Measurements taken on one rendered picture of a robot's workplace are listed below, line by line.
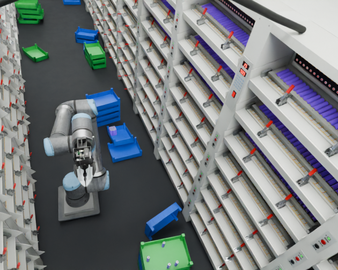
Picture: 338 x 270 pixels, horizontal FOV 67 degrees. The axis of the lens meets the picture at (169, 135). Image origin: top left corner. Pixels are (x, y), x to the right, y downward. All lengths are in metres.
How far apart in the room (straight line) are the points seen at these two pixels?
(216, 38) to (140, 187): 1.53
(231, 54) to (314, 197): 0.73
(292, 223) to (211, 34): 1.01
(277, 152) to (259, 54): 0.42
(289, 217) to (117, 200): 1.52
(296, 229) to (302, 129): 0.45
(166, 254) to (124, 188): 0.82
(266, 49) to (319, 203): 0.64
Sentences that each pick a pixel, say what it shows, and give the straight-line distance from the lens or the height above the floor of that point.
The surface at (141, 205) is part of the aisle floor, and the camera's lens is 2.37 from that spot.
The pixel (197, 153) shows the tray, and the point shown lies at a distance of 1.83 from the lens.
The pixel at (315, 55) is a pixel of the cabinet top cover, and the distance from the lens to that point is 1.00.
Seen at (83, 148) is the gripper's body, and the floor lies 1.24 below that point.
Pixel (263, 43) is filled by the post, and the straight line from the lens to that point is 1.15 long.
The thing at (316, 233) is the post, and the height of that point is 1.22.
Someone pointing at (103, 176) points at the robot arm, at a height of 0.38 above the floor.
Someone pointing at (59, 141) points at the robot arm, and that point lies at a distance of 1.34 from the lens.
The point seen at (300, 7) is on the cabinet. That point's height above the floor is 1.74.
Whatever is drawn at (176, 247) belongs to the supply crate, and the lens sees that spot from 1.91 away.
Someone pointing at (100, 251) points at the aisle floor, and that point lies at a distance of 2.22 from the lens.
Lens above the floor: 2.10
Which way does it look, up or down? 47 degrees down
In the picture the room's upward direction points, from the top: 12 degrees clockwise
